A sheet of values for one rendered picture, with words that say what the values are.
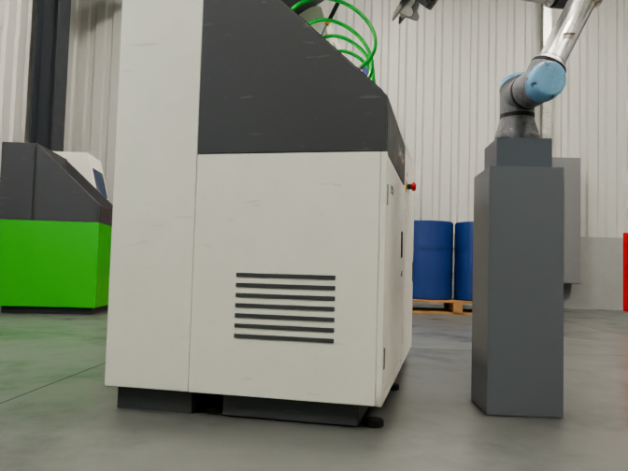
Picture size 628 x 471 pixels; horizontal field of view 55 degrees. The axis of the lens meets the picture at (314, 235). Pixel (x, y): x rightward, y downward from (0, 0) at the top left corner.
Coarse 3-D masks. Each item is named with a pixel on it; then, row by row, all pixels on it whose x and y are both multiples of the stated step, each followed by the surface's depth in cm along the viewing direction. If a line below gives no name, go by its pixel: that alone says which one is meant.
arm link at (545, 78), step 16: (576, 0) 195; (592, 0) 195; (560, 16) 197; (576, 16) 193; (560, 32) 193; (576, 32) 193; (544, 48) 195; (560, 48) 192; (544, 64) 188; (560, 64) 188; (528, 80) 190; (544, 80) 188; (560, 80) 188; (528, 96) 193; (544, 96) 189
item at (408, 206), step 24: (312, 24) 252; (336, 48) 275; (408, 168) 263; (408, 192) 264; (408, 216) 264; (408, 240) 267; (408, 264) 270; (408, 288) 272; (408, 312) 275; (408, 336) 281
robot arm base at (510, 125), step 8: (512, 112) 203; (520, 112) 202; (528, 112) 202; (504, 120) 205; (512, 120) 202; (520, 120) 202; (528, 120) 202; (504, 128) 204; (512, 128) 201; (520, 128) 200; (528, 128) 200; (536, 128) 203; (496, 136) 206; (504, 136) 202; (512, 136) 201; (520, 136) 200; (528, 136) 200; (536, 136) 201
